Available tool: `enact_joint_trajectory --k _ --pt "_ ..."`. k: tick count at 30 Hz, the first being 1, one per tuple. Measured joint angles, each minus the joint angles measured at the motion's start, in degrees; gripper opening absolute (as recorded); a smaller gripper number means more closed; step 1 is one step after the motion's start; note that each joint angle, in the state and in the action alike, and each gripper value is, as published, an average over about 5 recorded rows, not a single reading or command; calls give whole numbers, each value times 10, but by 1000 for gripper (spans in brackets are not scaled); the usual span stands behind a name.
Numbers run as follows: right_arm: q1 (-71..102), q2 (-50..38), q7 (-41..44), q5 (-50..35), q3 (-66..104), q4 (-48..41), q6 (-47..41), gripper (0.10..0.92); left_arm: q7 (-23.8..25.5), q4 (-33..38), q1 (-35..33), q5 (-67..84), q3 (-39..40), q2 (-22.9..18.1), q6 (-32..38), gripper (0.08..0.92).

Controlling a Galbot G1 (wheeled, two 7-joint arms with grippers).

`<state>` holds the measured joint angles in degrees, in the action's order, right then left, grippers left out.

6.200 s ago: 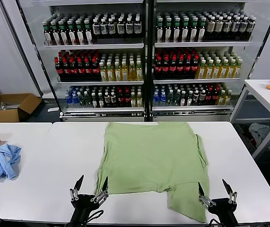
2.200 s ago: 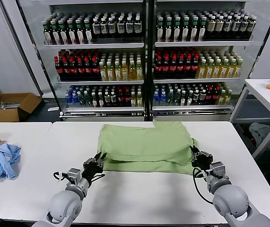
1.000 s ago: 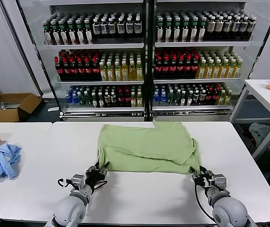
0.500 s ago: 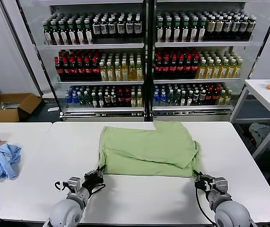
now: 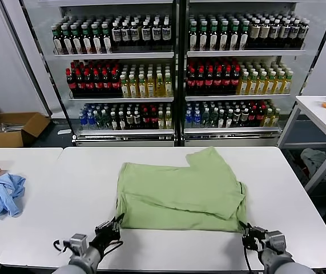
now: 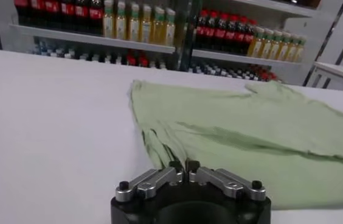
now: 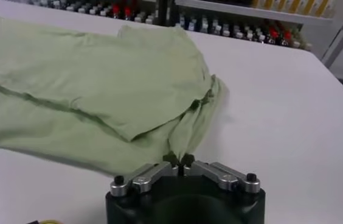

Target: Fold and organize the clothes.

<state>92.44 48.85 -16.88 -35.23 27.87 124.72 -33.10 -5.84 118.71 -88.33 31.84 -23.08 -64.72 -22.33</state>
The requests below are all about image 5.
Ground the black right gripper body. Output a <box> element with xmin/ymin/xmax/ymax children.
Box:
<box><xmin>242</xmin><ymin>230</ymin><xmax>267</xmax><ymax>253</ymax></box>

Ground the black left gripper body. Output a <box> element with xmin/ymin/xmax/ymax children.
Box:
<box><xmin>90</xmin><ymin>227</ymin><xmax>122</xmax><ymax>252</ymax></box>

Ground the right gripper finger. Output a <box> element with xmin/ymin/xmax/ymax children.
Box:
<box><xmin>246</xmin><ymin>223</ymin><xmax>264</xmax><ymax>236</ymax></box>
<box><xmin>238</xmin><ymin>220</ymin><xmax>249</xmax><ymax>237</ymax></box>

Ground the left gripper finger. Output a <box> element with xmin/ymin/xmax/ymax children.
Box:
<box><xmin>113</xmin><ymin>212</ymin><xmax>126</xmax><ymax>231</ymax></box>
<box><xmin>94</xmin><ymin>220</ymin><xmax>115</xmax><ymax>233</ymax></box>

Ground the light green shirt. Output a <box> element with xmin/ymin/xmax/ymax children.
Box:
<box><xmin>114</xmin><ymin>146</ymin><xmax>249</xmax><ymax>233</ymax></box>

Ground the grey clothing pile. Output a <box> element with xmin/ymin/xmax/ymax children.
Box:
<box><xmin>299</xmin><ymin>147</ymin><xmax>326</xmax><ymax>181</ymax></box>

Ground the small dark bottle beige label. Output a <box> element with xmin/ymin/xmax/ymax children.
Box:
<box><xmin>125</xmin><ymin>110</ymin><xmax>134</xmax><ymax>130</ymax></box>
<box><xmin>232</xmin><ymin>108</ymin><xmax>242</xmax><ymax>128</ymax></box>
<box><xmin>240</xmin><ymin>108</ymin><xmax>249</xmax><ymax>128</ymax></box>
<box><xmin>132</xmin><ymin>110</ymin><xmax>142</xmax><ymax>130</ymax></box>

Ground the small red cap cola bottle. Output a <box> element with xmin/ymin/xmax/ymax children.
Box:
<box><xmin>248</xmin><ymin>105</ymin><xmax>257</xmax><ymax>128</ymax></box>
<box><xmin>150</xmin><ymin>107</ymin><xmax>159</xmax><ymax>130</ymax></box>
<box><xmin>256</xmin><ymin>104</ymin><xmax>265</xmax><ymax>127</ymax></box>
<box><xmin>142</xmin><ymin>107</ymin><xmax>151</xmax><ymax>130</ymax></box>

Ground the crumpled light blue garment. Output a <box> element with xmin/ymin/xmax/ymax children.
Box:
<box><xmin>0</xmin><ymin>173</ymin><xmax>27</xmax><ymax>219</ymax></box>

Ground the open brown cardboard box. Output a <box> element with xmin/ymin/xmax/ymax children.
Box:
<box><xmin>0</xmin><ymin>98</ymin><xmax>52</xmax><ymax>148</ymax></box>

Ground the white side table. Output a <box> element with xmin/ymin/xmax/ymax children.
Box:
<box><xmin>276</xmin><ymin>95</ymin><xmax>326</xmax><ymax>192</ymax></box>

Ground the glass door beverage cooler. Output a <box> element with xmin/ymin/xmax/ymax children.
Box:
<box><xmin>19</xmin><ymin>0</ymin><xmax>181</xmax><ymax>148</ymax></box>

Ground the right metal shelf rack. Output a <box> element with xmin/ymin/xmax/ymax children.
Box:
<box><xmin>179</xmin><ymin>0</ymin><xmax>326</xmax><ymax>148</ymax></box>

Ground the dark bottle green cap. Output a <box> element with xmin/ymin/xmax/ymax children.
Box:
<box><xmin>239</xmin><ymin>21</ymin><xmax>249</xmax><ymax>51</ymax></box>
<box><xmin>90</xmin><ymin>23</ymin><xmax>103</xmax><ymax>54</ymax></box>
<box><xmin>100</xmin><ymin>23</ymin><xmax>114</xmax><ymax>54</ymax></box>
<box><xmin>51</xmin><ymin>24</ymin><xmax>65</xmax><ymax>55</ymax></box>
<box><xmin>208</xmin><ymin>21</ymin><xmax>219</xmax><ymax>51</ymax></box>
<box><xmin>61</xmin><ymin>25</ymin><xmax>74</xmax><ymax>55</ymax></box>
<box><xmin>81</xmin><ymin>24</ymin><xmax>93</xmax><ymax>55</ymax></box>
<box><xmin>228</xmin><ymin>21</ymin><xmax>240</xmax><ymax>51</ymax></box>
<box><xmin>219</xmin><ymin>21</ymin><xmax>230</xmax><ymax>51</ymax></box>
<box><xmin>198</xmin><ymin>21</ymin><xmax>209</xmax><ymax>51</ymax></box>
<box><xmin>70</xmin><ymin>25</ymin><xmax>83</xmax><ymax>55</ymax></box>
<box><xmin>187</xmin><ymin>21</ymin><xmax>199</xmax><ymax>51</ymax></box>

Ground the dark bottle blue white label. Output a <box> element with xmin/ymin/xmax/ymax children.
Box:
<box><xmin>111</xmin><ymin>22</ymin><xmax>123</xmax><ymax>52</ymax></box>
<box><xmin>130</xmin><ymin>21</ymin><xmax>141</xmax><ymax>52</ymax></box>
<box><xmin>140</xmin><ymin>21</ymin><xmax>152</xmax><ymax>52</ymax></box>
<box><xmin>151</xmin><ymin>21</ymin><xmax>162</xmax><ymax>52</ymax></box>
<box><xmin>269</xmin><ymin>19</ymin><xmax>280</xmax><ymax>49</ymax></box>
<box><xmin>298</xmin><ymin>18</ymin><xmax>309</xmax><ymax>48</ymax></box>
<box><xmin>120</xmin><ymin>22</ymin><xmax>132</xmax><ymax>52</ymax></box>
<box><xmin>161</xmin><ymin>19</ymin><xmax>172</xmax><ymax>52</ymax></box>
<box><xmin>279</xmin><ymin>19</ymin><xmax>289</xmax><ymax>49</ymax></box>
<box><xmin>288</xmin><ymin>19</ymin><xmax>299</xmax><ymax>49</ymax></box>

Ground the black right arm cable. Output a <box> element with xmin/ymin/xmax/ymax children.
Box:
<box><xmin>243</xmin><ymin>247</ymin><xmax>252</xmax><ymax>273</ymax></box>

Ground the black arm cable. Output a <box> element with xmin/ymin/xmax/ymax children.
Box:
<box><xmin>53</xmin><ymin>239</ymin><xmax>124</xmax><ymax>262</ymax></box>
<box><xmin>243</xmin><ymin>247</ymin><xmax>252</xmax><ymax>273</ymax></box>

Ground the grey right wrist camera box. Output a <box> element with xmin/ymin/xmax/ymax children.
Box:
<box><xmin>265</xmin><ymin>230</ymin><xmax>287</xmax><ymax>253</ymax></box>

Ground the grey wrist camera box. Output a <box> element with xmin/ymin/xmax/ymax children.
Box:
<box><xmin>265</xmin><ymin>230</ymin><xmax>287</xmax><ymax>253</ymax></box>
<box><xmin>69</xmin><ymin>233</ymin><xmax>88</xmax><ymax>253</ymax></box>

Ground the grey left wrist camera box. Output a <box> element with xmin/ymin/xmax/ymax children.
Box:
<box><xmin>69</xmin><ymin>233</ymin><xmax>88</xmax><ymax>253</ymax></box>

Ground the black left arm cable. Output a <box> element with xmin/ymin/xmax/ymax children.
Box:
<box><xmin>53</xmin><ymin>239</ymin><xmax>124</xmax><ymax>262</ymax></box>

